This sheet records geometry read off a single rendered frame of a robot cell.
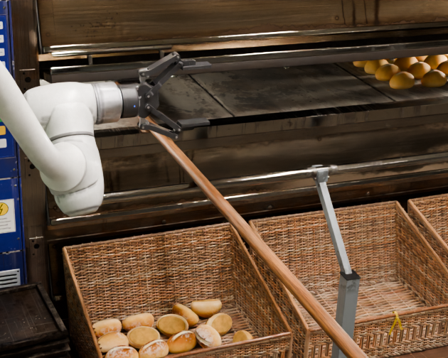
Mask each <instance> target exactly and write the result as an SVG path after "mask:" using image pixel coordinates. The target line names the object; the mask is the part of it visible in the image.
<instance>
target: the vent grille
mask: <svg viewBox="0 0 448 358"><path fill-rule="evenodd" d="M19 285H21V279H20V269H14V270H8V271H0V289H2V288H8V287H12V286H19Z"/></svg>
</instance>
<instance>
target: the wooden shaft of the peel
mask: <svg viewBox="0 0 448 358"><path fill-rule="evenodd" d="M145 119H147V120H148V121H149V122H151V123H153V124H156V125H158V124H157V123H156V122H155V121H154V120H153V119H152V118H151V117H150V116H148V117H146V118H145ZM150 132H152V134H153V135H154V136H155V137H156V138H157V140H158V141H159V142H160V143H161V145H162V146H163V147H164V148H165V149H166V150H167V151H168V152H169V153H170V154H171V156H172V157H173V158H174V159H175V160H176V162H177V163H178V164H179V165H180V166H181V167H182V168H183V169H184V170H185V172H186V173H187V174H188V175H189V176H190V178H191V179H192V180H193V181H194V183H195V184H196V185H197V186H198V187H199V188H200V189H201V190H202V191H203V192H204V194H205V195H206V196H207V197H208V199H209V200H210V201H211V202H212V203H213V204H214V205H215V206H216V207H217V208H218V210H219V211H220V212H221V213H222V214H223V216H224V217H225V218H226V219H227V220H228V221H229V223H231V225H232V226H233V227H234V228H235V229H236V230H237V232H238V233H239V234H240V235H241V237H242V238H243V239H244V240H245V241H246V242H247V243H248V244H249V245H250V246H251V248H252V249H253V250H254V251H255V253H256V254H257V255H258V256H259V257H260V258H261V259H262V260H263V261H264V263H265V264H266V265H267V266H268V267H269V268H270V270H271V271H272V272H273V273H274V274H275V276H276V277H278V279H279V280H280V281H281V282H282V283H283V284H284V286H285V287H286V288H287V289H288V291H289V292H290V293H291V294H292V295H293V296H294V297H295V298H296V299H297V300H298V302H299V303H300V304H301V305H302V307H303V308H304V309H305V310H306V311H307V312H308V314H310V316H311V317H312V318H313V319H314V320H315V321H316V323H317V324H318V325H319V326H320V327H321V329H322V330H323V331H324V332H325V333H326V334H327V335H328V336H329V337H330V338H331V340H332V341H333V342H334V343H335V345H336V346H337V347H338V348H339V349H340V350H341V351H342V352H343V353H344V354H345V356H346V357H347V358H369V357H368V356H367V355H366V354H365V353H364V352H363V350H362V349H361V348H360V347H359V346H358V345H357V344H356V343H355V342H354V341H353V340H352V339H351V338H350V336H349V335H348V334H347V333H346V332H345V331H344V330H343V328H342V327H341V326H340V325H339V324H338V323H337V322H336V321H335V320H334V319H333V318H332V317H331V316H330V314H329V313H328V312H327V311H326V310H325V309H324V308H323V306H322V305H321V304H320V303H319V302H318V301H317V300H316V299H315V297H314V296H313V295H312V294H310V292H309V291H308V290H307V289H306V288H305V287H304V286H303V284H302V283H301V282H300V281H299V280H298V279H297V278H296V276H295V275H294V274H293V273H292V272H291V271H290V270H289V269H288V268H287V267H286V266H285V265H284V264H283V262H282V261H281V260H280V259H279V258H278V257H277V256H276V254H275V253H274V252H273V251H272V250H271V249H270V248H269V247H268V246H267V245H266V243H264V242H263V240H262V239H261V238H260V237H259V236H258V235H257V234H256V232H255V231H254V230H253V229H252V228H251V227H250V226H249V224H248V223H247V222H246V221H245V220H244V219H243V218H242V217H241V216H240V215H239V214H238V213H237V212H236V211H235V209H234V208H233V207H232V206H231V205H230V204H229V202H228V201H227V200H226V199H225V198H224V197H223V196H222V195H221V194H220V193H219V192H218V191H217V190H216V189H215V187H214V186H213V185H212V184H211V183H210V182H209V180H208V179H207V178H206V177H205V176H204V175H203V174H202V172H200V171H199V169H197V167H196V166H195V165H194V164H193V163H192V162H191V161H190V160H189V159H188V157H187V156H186V155H185V154H184V153H183V152H182V150H181V149H180V148H179V147H178V146H177V145H176V144H175V143H174V142H173V141H172V140H171V139H170V138H169V137H167V136H164V135H162V134H158V133H156V132H154V131H151V130H150Z"/></svg>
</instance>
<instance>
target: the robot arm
mask: <svg viewBox="0 0 448 358"><path fill-rule="evenodd" d="M168 65H169V66H168ZM167 66H168V67H167ZM165 67H167V68H166V69H165V70H164V71H163V72H162V73H161V74H160V75H159V76H158V77H156V78H155V79H153V80H152V81H151V82H150V83H148V82H146V81H145V80H146V79H147V78H149V76H150V75H153V74H154V73H156V72H158V71H160V70H162V69H163V68H165ZM180 68H181V69H182V70H198V69H207V68H212V65H211V64H210V63H209V62H208V61H205V62H196V61H195V60H194V59H192V58H191V59H183V60H182V59H181V56H180V55H179V54H178V53H177V52H175V51H174V52H172V53H170V54H169V55H167V56H165V57H164V58H162V59H160V60H158V61H156V62H155V63H153V64H152V65H150V66H148V67H144V68H140V69H138V70H137V72H138V73H139V79H140V81H139V82H138V83H131V84H122V85H116V84H115V83H114V82H102V83H92V84H83V83H79V82H59V83H54V84H49V85H43V86H40V87H34V88H32V89H30V90H28V91H26V93H25V94H24V95H23V94H22V93H21V91H20V89H19V88H18V86H17V84H16V83H15V81H14V79H13V78H12V76H11V75H10V73H9V71H8V70H7V69H6V68H5V66H4V65H3V64H2V62H1V61H0V118H1V120H2V121H3V123H4V124H5V125H6V127H7V129H8V130H9V131H10V133H11V134H12V136H13V137H14V138H15V140H16V142H17V143H18V144H19V146H20V147H21V149H22V150H23V152H24V153H25V154H26V155H27V157H28V158H29V160H30V161H31V162H32V164H34V166H35V167H37V169H39V171H40V175H41V179H42V181H43V182H44V183H45V184H46V185H47V186H48V188H49V190H50V192H51V194H52V195H54V198H55V201H56V203H57V205H58V206H59V208H60V209H61V211H62V212H63V213H64V214H66V215H68V216H69V217H77V216H81V215H86V214H90V213H93V212H96V211H97V210H98V208H99V206H100V205H101V204H102V199H103V195H104V179H103V173H102V164H101V160H100V155H99V151H98V149H97V146H96V143H95V137H94V129H93V125H94V124H96V125H98V124H106V123H114V122H118V121H119V120H120V119H124V118H132V117H137V116H139V117H140V119H139V122H138V123H137V125H138V127H139V128H140V129H141V130H151V131H154V132H156V133H158V134H162V135H164V136H167V137H169V138H172V139H175V140H177V139H178V135H179V133H180V132H181V131H188V130H193V129H194V127H195V126H204V125H210V122H209V121H208V120H207V119H206V118H205V117H204V118H197V119H184V120H177V123H175V122H174V121H172V120H171V119H170V118H168V117H167V116H166V115H165V114H163V113H162V112H160V111H159V110H158V109H157V108H158V106H159V91H158V90H159V89H160V88H161V86H162V85H163V84H164V83H165V82H166V81H167V80H168V79H169V78H170V77H171V76H172V75H173V74H174V73H176V72H177V71H178V70H179V69H180ZM151 113H152V114H154V115H155V116H157V117H158V118H160V119H161V120H162V121H164V122H165V123H166V124H168V125H169V126H170V127H171V128H173V131H172V130H169V129H166V128H164V127H162V126H159V125H156V124H153V123H151V122H149V121H148V120H147V119H145V118H146V117H148V116H149V115H150V114H151Z"/></svg>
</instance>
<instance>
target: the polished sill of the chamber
mask: <svg viewBox="0 0 448 358"><path fill-rule="evenodd" d="M435 114H448V97H434V98H426V99H412V100H404V101H396V102H382V103H375V104H360V105H353V106H344V107H331V108H323V109H308V110H301V111H293V112H279V113H271V114H257V115H249V116H235V117H227V118H219V119H208V121H209V122H210V125H204V126H195V127H194V129H193V130H188V131H181V132H180V133H179V135H178V139H177V140H175V139H172V138H170V139H171V140H172V141H173V142H174V141H188V140H195V139H208V138H215V137H223V136H236V135H243V134H256V133H263V132H271V131H284V130H291V129H304V128H311V127H318V126H331V125H339V124H352V123H359V122H367V121H380V120H386V119H400V118H407V117H414V116H427V115H435ZM94 137H95V143H96V146H97V149H98V150H100V149H106V148H120V147H127V146H140V145H147V144H155V143H160V142H159V141H158V140H157V138H156V137H155V136H154V135H153V134H152V132H150V130H141V129H140V128H139V127H138V126H131V127H124V128H116V129H102V130H94Z"/></svg>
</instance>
